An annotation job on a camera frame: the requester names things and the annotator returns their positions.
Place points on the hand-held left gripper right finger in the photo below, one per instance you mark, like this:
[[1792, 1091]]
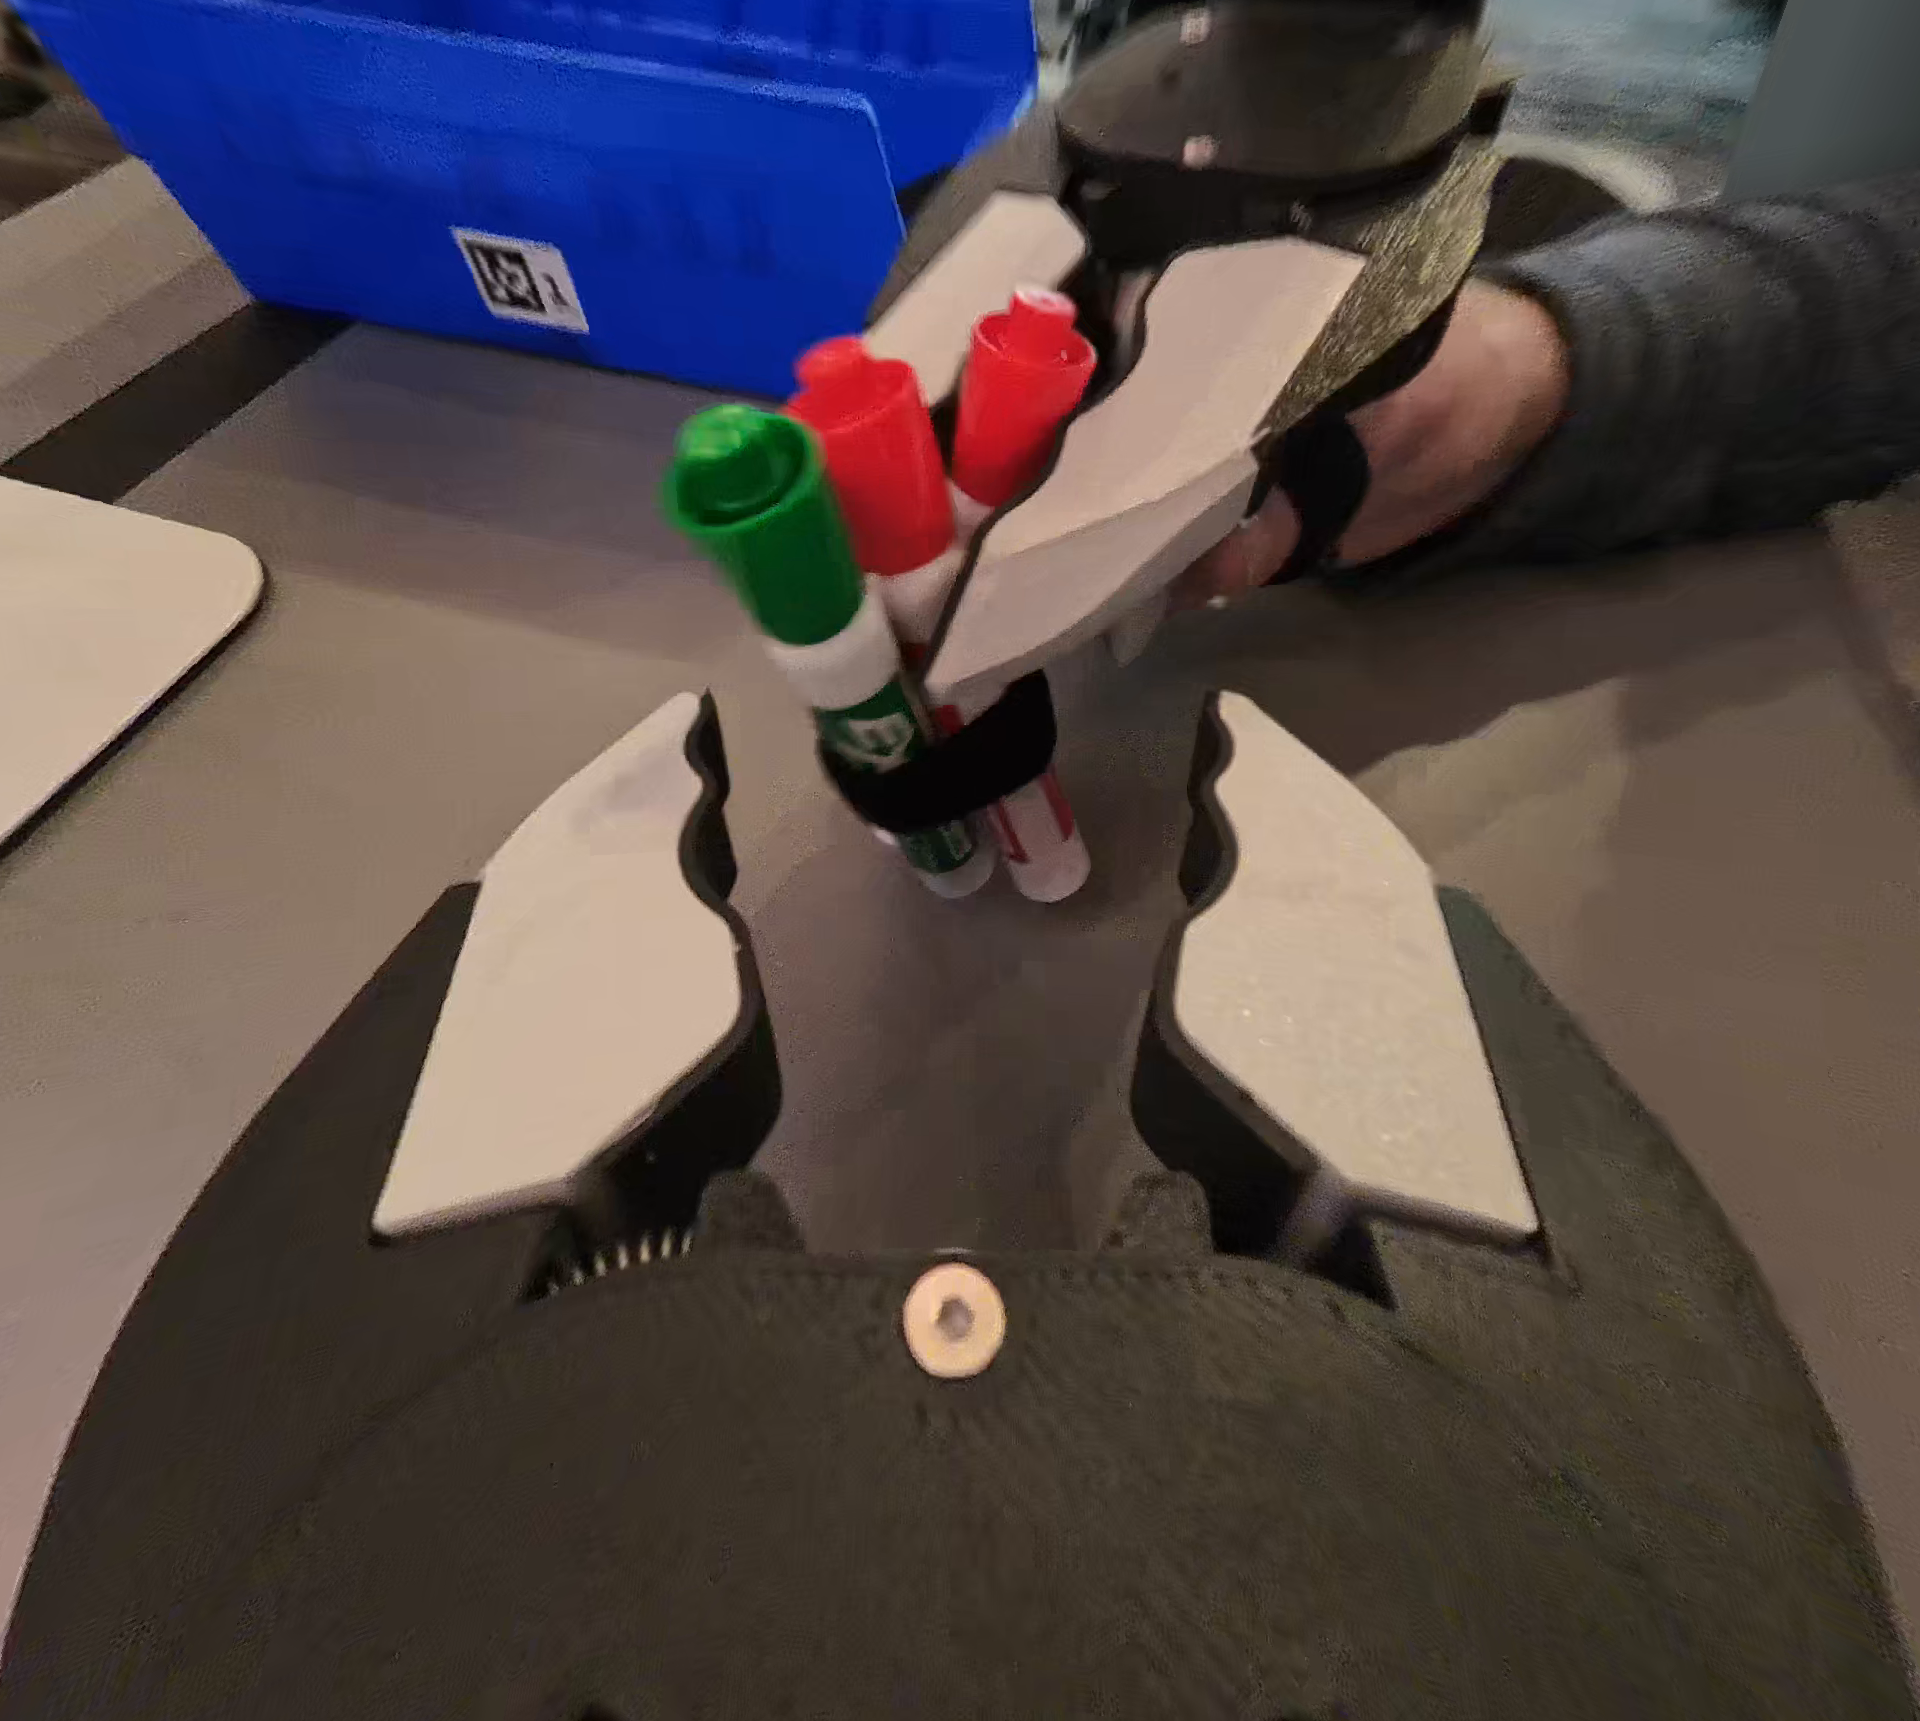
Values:
[[1335, 1001]]

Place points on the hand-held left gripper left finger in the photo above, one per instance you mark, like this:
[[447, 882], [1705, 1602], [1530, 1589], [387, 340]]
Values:
[[584, 986]]

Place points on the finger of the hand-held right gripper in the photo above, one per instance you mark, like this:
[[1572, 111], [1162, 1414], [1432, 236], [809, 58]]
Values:
[[974, 266], [1170, 476]]

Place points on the red marker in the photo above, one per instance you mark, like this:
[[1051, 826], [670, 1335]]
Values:
[[879, 460], [1020, 400]]

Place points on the green marker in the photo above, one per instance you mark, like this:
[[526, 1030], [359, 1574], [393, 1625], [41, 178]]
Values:
[[780, 537]]

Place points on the black elastic band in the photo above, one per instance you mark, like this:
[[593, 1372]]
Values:
[[961, 760]]

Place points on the blue bin with square tag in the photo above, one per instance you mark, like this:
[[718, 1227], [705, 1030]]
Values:
[[375, 147]]

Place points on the person's right forearm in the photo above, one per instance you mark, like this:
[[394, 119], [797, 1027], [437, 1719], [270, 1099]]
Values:
[[1724, 370]]

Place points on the person's right hand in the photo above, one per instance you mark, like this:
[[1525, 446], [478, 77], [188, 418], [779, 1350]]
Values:
[[1441, 431]]

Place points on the white document stand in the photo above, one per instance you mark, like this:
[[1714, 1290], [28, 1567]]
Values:
[[91, 611]]

